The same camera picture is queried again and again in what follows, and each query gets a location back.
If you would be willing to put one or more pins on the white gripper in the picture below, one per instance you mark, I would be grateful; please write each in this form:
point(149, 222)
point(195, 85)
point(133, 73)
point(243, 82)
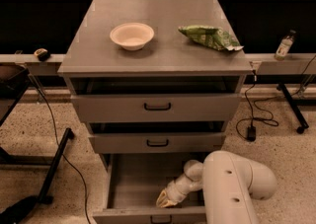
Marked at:
point(175, 192)

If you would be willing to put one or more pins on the grey bottom drawer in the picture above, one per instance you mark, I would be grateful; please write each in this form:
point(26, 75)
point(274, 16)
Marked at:
point(134, 183)

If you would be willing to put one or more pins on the grey drawer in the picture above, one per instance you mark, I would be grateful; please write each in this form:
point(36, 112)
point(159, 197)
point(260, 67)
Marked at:
point(156, 142)
point(155, 108)
point(134, 183)

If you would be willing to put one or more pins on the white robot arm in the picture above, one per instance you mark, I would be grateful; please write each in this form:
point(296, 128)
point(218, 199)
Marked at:
point(228, 182)

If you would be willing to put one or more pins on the grey middle drawer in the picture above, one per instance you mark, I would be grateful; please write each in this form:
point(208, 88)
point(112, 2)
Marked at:
point(156, 142)

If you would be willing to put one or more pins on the grey drawer cabinet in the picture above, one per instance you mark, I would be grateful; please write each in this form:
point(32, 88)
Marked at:
point(170, 64)

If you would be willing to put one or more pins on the grey top drawer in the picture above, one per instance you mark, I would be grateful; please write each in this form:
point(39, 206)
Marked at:
point(155, 108)

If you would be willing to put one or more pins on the black shoe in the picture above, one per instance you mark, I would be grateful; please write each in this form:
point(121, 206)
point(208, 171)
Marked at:
point(16, 213)

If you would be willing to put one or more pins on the black wheeled stand leg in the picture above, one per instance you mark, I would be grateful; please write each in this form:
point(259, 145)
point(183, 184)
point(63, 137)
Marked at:
point(303, 125)

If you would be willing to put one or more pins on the white paper bowl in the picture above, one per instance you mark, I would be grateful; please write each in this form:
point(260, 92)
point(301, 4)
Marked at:
point(132, 36)

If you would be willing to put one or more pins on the green chip bag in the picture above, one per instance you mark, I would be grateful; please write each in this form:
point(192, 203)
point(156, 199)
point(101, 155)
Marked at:
point(211, 37)

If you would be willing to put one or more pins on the yellow black tape measure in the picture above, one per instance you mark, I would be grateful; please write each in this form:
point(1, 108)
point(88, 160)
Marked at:
point(42, 54)

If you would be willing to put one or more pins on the small clear bottle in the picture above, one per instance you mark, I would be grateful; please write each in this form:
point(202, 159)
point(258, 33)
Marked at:
point(285, 45)

